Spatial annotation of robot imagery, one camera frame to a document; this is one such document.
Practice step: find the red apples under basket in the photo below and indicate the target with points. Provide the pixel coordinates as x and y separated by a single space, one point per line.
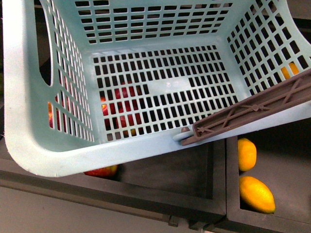
112 110

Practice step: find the brown basket handle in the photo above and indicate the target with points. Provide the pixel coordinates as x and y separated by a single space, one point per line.
285 102

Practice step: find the red apple front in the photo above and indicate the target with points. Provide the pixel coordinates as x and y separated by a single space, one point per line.
105 172

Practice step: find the black fruit tray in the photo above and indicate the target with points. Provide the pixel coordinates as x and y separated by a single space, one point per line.
200 183

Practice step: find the light blue plastic basket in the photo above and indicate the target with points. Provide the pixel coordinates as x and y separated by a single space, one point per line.
184 59

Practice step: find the yellow lemon upper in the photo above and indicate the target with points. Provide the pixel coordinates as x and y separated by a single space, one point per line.
247 154

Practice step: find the yellow lemon lower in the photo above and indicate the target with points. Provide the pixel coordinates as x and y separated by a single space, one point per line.
256 195

